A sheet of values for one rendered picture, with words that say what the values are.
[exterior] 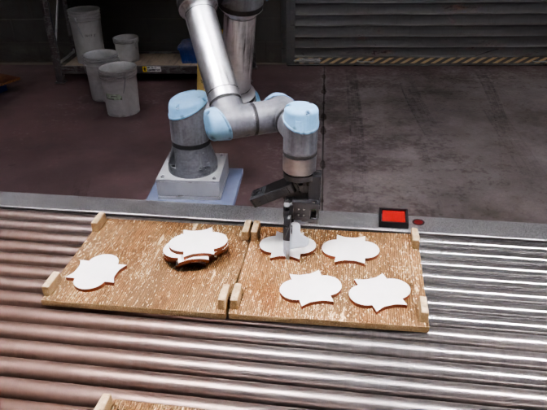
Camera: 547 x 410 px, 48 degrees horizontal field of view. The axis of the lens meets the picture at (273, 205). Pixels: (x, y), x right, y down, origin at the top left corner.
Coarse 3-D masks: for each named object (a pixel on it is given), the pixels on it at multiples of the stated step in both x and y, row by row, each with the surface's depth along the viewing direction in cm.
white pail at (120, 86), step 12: (108, 72) 465; (120, 72) 467; (132, 72) 474; (108, 84) 472; (120, 84) 472; (132, 84) 478; (108, 96) 478; (120, 96) 477; (132, 96) 482; (108, 108) 485; (120, 108) 481; (132, 108) 486
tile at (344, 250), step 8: (336, 240) 150; (344, 240) 150; (352, 240) 150; (360, 240) 150; (328, 248) 147; (336, 248) 147; (344, 248) 147; (352, 248) 147; (360, 248) 146; (368, 248) 146; (376, 248) 146; (328, 256) 145; (336, 256) 144; (344, 256) 144; (352, 256) 144; (360, 256) 144; (368, 256) 143; (376, 256) 144; (360, 264) 142
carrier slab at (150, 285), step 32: (128, 224) 161; (160, 224) 160; (192, 224) 160; (128, 256) 147; (160, 256) 147; (224, 256) 146; (64, 288) 137; (128, 288) 137; (160, 288) 136; (192, 288) 136
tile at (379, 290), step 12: (384, 276) 137; (360, 288) 133; (372, 288) 133; (384, 288) 133; (396, 288) 133; (408, 288) 133; (360, 300) 129; (372, 300) 129; (384, 300) 129; (396, 300) 129
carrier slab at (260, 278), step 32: (256, 256) 146; (320, 256) 146; (384, 256) 145; (416, 256) 145; (256, 288) 135; (416, 288) 134; (256, 320) 128; (288, 320) 127; (320, 320) 126; (352, 320) 125; (384, 320) 125; (416, 320) 125
